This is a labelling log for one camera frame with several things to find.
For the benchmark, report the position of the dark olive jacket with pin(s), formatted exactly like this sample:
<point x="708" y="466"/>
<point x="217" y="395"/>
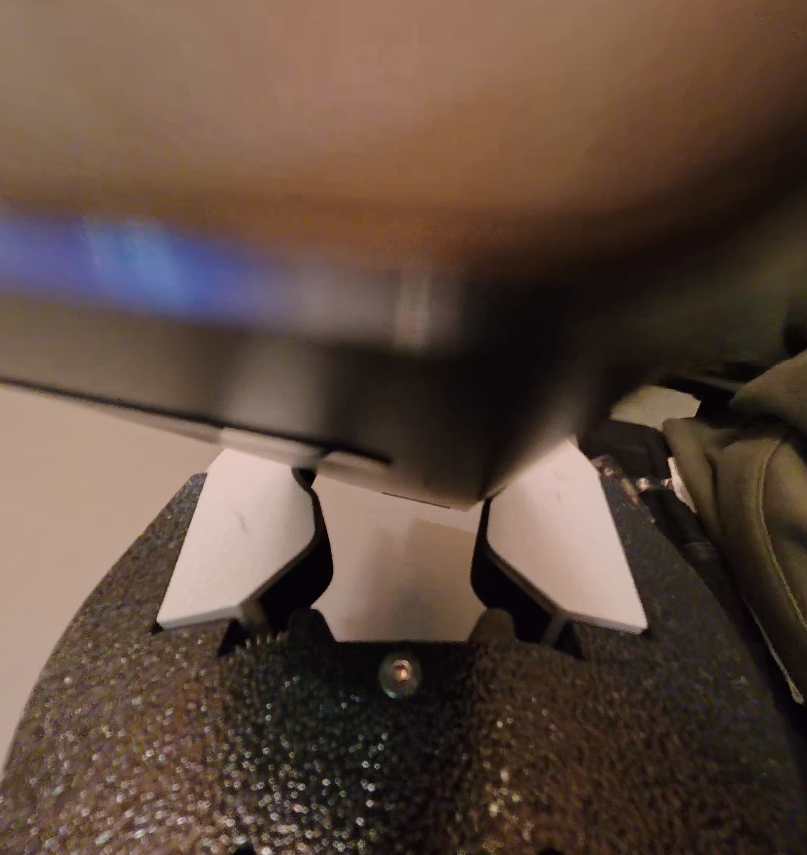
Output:
<point x="764" y="507"/>

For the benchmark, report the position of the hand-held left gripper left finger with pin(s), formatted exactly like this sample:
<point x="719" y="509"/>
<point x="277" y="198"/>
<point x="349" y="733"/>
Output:
<point x="236" y="541"/>

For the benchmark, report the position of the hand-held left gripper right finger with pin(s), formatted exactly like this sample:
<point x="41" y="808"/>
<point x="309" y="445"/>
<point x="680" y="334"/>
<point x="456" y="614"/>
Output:
<point x="564" y="541"/>

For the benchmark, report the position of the black USB hub blue ports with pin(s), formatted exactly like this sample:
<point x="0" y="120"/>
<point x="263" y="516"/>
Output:
<point x="310" y="374"/>

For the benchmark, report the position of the grey desk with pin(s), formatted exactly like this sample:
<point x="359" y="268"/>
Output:
<point x="56" y="507"/>

